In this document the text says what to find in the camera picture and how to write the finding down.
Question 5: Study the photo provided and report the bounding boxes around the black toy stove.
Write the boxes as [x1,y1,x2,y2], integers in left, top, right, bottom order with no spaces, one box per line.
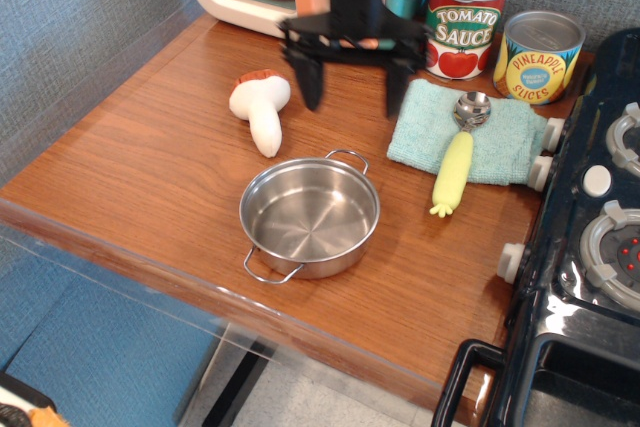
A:
[433,28,639,426]

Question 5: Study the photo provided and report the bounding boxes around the white plush mushroom brown cap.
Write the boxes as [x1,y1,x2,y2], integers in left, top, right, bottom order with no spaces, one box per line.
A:
[229,69,291,158]

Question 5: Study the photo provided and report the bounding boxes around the stainless steel pot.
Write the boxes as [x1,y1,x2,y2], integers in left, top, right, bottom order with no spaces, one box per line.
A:
[239,149,381,285]

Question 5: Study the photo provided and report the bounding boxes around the tomato sauce can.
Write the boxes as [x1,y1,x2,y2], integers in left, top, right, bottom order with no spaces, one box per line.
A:
[426,0,506,80]

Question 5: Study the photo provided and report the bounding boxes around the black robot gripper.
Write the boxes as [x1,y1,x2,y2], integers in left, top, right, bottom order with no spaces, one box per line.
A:
[280,0,430,118]

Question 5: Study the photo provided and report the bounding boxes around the orange plush object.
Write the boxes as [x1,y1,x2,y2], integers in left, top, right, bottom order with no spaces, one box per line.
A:
[1,387,70,427]

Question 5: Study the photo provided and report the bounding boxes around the teal folded cloth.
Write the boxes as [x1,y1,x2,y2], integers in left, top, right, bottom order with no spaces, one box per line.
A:
[387,79,547,186]

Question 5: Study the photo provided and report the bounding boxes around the yellow handled metal scoop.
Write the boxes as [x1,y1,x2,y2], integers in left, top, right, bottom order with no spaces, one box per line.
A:
[429,91,491,218]

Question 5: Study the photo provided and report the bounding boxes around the pineapple slices can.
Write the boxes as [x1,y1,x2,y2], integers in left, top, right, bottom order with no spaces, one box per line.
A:
[493,10,586,106]

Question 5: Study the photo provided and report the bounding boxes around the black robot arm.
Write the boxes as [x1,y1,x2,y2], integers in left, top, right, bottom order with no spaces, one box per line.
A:
[279,0,432,117]

